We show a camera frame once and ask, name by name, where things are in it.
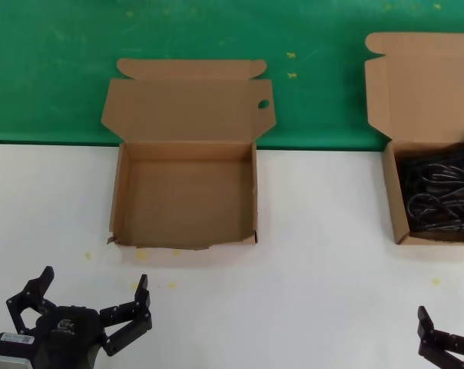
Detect cardboard box with torn edge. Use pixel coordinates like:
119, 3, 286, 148
100, 58, 276, 251

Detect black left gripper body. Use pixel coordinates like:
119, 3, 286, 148
34, 305, 103, 369

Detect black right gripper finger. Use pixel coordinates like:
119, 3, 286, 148
416, 305, 464, 366

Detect green table mat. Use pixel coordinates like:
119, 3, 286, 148
0, 0, 464, 153

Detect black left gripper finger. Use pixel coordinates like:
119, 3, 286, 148
5, 265, 57, 335
98, 273, 154, 357

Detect open brown cardboard box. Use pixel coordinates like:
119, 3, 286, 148
364, 32, 464, 246

